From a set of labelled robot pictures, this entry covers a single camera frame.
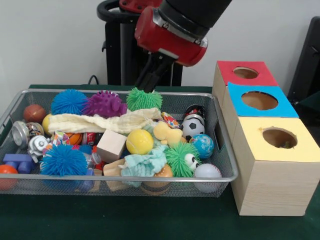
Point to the yellow tennis ball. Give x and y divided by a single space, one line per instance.
139 142

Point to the cream muslin cloth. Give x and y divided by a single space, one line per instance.
100 123

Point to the shallow mesh bin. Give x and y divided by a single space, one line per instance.
212 120

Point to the green spiky ball white nub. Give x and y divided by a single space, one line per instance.
143 101

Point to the mint green cloth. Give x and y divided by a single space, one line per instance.
145 162

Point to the purple spiky toy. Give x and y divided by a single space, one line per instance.
105 105

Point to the green spiky ball with eyes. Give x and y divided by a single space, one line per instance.
176 160

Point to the blue spiky ball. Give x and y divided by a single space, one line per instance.
67 101
62 160

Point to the dark green side-table cloth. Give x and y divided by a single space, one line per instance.
312 100

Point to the black upright panel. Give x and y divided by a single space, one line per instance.
307 62

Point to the colourful dotted cloth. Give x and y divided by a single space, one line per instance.
287 144

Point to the wooden box with three holes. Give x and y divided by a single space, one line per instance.
275 187

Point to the black and white soccer ball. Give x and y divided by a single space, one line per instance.
192 127

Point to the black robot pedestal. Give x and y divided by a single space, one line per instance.
120 62

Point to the blue globe ball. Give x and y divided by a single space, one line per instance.
203 146

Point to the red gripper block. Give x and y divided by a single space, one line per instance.
170 42

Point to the dark green table cloth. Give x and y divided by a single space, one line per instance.
150 220

